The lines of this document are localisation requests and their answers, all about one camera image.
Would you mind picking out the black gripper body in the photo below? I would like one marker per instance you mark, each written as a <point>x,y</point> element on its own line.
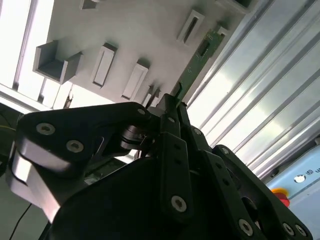
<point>112,205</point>

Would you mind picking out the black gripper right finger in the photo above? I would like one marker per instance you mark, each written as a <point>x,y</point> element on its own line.
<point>225,180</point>

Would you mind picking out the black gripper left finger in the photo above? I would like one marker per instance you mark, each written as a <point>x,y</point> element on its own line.
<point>82,122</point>

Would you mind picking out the green RAM stick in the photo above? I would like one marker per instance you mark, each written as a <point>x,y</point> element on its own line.
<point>192,68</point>

